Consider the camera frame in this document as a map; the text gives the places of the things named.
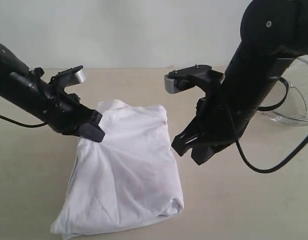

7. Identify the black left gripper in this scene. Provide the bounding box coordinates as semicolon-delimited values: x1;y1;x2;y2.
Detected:
43;92;105;143

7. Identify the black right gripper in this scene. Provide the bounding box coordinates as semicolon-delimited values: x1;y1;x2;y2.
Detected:
172;82;256;166

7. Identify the white t-shirt red print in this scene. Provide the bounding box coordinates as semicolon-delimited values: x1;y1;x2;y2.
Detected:
50;99;184;240

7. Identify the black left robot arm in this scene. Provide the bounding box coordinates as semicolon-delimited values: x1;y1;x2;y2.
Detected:
0;43;105;143

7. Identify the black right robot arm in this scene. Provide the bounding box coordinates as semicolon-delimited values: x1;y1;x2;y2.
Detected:
165;0;308;165

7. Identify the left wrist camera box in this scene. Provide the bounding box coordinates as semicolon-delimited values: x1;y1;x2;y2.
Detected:
49;65;86;92

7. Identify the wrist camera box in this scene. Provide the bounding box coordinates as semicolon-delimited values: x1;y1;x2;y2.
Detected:
164;64;224;96
49;65;86;92

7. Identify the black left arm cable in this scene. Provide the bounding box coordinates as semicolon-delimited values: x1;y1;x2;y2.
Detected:
0;112;46;128

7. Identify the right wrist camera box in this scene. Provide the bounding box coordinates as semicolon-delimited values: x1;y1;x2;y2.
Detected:
164;64;224;96

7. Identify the metal wire mesh basket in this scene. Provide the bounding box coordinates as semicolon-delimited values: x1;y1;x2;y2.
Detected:
260;58;308;127

